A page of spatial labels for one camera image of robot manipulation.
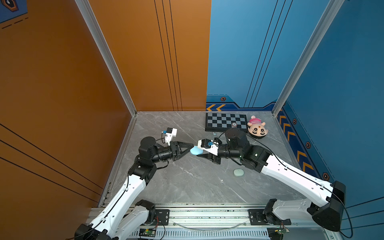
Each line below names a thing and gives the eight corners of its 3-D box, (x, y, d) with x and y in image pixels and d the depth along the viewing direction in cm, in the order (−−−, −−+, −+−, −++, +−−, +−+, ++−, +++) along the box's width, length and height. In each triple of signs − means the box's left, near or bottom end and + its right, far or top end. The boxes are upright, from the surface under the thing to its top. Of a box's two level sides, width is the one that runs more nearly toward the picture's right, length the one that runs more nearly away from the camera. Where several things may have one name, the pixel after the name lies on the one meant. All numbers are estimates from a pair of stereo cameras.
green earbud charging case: (233, 176, 89) (234, 174, 86) (232, 171, 91) (233, 168, 88) (243, 176, 89) (244, 174, 86) (242, 171, 91) (243, 168, 88)
